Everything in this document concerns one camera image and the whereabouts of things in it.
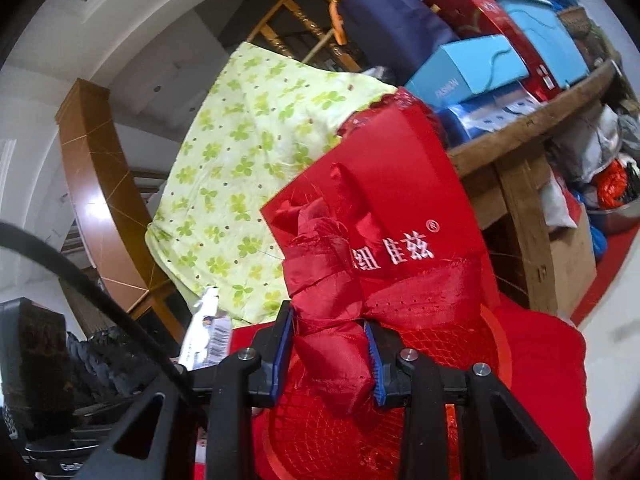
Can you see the wooden stair railing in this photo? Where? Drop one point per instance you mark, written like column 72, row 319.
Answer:
column 300, row 15

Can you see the red gift box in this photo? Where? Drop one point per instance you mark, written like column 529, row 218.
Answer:
column 505, row 25

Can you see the red blanket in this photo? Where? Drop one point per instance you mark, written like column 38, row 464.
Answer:
column 540, row 360

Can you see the red fabric bag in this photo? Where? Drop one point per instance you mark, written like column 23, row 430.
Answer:
column 390, row 200

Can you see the navy blue bag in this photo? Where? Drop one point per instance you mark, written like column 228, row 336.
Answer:
column 395, row 25

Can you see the grey plastic bag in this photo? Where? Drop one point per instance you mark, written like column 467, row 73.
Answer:
column 590, row 140

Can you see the brown wooden column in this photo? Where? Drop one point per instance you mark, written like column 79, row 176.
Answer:
column 100, row 175

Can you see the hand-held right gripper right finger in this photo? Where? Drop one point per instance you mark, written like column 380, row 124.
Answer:
column 375, row 370

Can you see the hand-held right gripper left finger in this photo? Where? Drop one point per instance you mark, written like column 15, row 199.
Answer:
column 280, row 365

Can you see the orange plastic bag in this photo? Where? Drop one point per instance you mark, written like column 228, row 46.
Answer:
column 612, row 185

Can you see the green clover print blanket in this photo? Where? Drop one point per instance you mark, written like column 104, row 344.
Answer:
column 240, row 160

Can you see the black fluffy cloth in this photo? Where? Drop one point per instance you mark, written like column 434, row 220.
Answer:
column 107, row 365

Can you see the white barcode wrapper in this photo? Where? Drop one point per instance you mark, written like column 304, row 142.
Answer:
column 210, row 330

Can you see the metal basin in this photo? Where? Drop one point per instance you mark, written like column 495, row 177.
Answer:
column 617, row 217

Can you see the wicker basket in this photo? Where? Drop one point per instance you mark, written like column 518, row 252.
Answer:
column 575, row 22

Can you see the large light blue box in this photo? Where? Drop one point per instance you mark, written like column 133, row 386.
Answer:
column 550, row 35

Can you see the cardboard box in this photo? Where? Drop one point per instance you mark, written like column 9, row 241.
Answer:
column 575, row 260

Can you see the blue and white packets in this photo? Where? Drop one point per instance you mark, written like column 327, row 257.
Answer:
column 480, row 115

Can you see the wooden frame cabinet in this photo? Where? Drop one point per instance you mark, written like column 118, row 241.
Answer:
column 160, row 310

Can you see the rough wooden table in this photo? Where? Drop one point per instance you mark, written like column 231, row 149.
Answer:
column 520, row 195

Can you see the small light blue box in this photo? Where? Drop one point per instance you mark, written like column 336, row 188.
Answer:
column 465, row 70

